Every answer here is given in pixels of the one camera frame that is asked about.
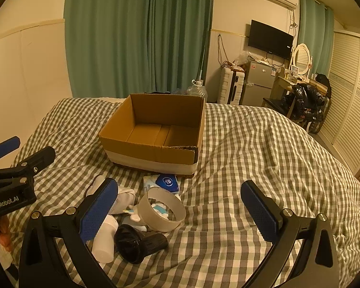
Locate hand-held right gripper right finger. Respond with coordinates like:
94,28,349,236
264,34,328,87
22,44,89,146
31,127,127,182
240,180,340,288

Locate green checkered blanket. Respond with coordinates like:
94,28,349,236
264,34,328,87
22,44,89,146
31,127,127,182
10,97,360,288

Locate small grey fridge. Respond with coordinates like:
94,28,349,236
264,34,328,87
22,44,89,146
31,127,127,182
241,60,281,107

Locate white blue toothpaste tube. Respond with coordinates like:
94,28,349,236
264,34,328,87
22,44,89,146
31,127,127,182
150,201,170,216

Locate black plastic bags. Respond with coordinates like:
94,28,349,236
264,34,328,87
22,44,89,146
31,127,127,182
283,82,330,117

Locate wall cable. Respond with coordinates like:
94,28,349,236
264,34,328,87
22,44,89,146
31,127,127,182
217,34,228,66

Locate black wall television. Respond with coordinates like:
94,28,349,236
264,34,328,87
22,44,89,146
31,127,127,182
247,19,294,60

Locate white cloth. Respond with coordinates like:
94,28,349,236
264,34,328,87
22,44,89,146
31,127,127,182
112,185,136,214

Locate brown cardboard box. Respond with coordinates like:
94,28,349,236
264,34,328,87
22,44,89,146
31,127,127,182
98,94,206,177

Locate white plastic tube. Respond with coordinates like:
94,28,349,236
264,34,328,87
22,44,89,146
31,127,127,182
85,174,108,198

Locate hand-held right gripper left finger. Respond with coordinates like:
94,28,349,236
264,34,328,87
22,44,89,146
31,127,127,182
18,178,119,288

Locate dark seat chair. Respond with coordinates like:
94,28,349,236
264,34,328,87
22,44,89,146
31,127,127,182
262,96,306,126

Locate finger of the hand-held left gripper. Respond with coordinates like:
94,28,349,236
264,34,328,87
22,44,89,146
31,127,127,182
9,146,56,185
0,136,21,168

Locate white plastic bottle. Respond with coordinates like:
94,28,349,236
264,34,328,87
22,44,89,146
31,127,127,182
91,214,119,263

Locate black handbag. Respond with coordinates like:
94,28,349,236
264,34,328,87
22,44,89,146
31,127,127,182
315,73,330,89

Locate clear plastic bag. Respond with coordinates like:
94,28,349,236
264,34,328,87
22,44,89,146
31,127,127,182
234,51,255,66

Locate oval white vanity mirror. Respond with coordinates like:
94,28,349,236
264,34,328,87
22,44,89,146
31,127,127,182
291,43,312,75

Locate black plastic nozzle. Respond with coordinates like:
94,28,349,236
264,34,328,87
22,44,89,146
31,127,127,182
114,223,168,264

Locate narrow green curtain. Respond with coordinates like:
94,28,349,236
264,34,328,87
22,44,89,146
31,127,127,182
298,0,335,80

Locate small white blue toy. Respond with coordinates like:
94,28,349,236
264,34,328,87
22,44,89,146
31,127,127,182
123,204,147,231

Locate orange and white packet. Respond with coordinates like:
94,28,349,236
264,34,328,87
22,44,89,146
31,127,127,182
0,216,14,266

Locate white suitcase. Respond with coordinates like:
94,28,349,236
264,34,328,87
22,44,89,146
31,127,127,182
217,66,246,105

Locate white dressing table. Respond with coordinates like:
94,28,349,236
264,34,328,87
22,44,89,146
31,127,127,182
271,73,332,108

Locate white tape roll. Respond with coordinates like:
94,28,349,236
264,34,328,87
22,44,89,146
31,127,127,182
137,186,186,232

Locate clear water jug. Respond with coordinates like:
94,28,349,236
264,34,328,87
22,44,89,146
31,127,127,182
186,79,208,101

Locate white louvered wardrobe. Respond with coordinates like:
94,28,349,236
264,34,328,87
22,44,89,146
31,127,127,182
318,30,360,174

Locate large green curtain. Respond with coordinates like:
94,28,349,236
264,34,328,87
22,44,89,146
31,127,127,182
64,0,215,98

